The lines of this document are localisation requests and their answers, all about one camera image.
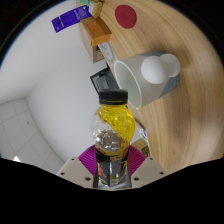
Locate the wooden side desk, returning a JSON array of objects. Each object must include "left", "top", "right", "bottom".
[{"left": 79, "top": 23, "right": 108, "bottom": 65}]

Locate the flat round red coaster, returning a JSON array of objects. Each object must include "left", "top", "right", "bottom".
[{"left": 114, "top": 4, "right": 138, "bottom": 30}]

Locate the orange wooden box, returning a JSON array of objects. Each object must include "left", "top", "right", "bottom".
[{"left": 80, "top": 16, "right": 113, "bottom": 48}]

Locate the white printed pamphlet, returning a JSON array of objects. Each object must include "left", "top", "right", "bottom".
[{"left": 137, "top": 125, "right": 150, "bottom": 145}]

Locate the round grey printed paper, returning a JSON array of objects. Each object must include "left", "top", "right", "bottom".
[{"left": 98, "top": 41, "right": 118, "bottom": 69}]

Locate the small tan box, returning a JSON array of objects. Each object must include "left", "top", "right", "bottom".
[{"left": 87, "top": 0, "right": 104, "bottom": 19}]

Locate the clear bottle with black cap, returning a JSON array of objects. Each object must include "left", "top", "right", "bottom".
[{"left": 89, "top": 88, "right": 137, "bottom": 189}]

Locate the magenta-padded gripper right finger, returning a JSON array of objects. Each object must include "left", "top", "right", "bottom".
[{"left": 125, "top": 144, "right": 167, "bottom": 189}]

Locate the brown cardboard box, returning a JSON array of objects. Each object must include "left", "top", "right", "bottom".
[{"left": 132, "top": 137, "right": 151, "bottom": 158}]

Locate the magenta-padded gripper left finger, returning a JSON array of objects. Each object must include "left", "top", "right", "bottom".
[{"left": 56, "top": 144, "right": 98, "bottom": 189}]

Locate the white and grey mug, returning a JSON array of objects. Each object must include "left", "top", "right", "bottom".
[{"left": 113, "top": 50, "right": 182, "bottom": 110}]

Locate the purple standing pouch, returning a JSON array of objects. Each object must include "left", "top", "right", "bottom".
[{"left": 51, "top": 3, "right": 93, "bottom": 34}]

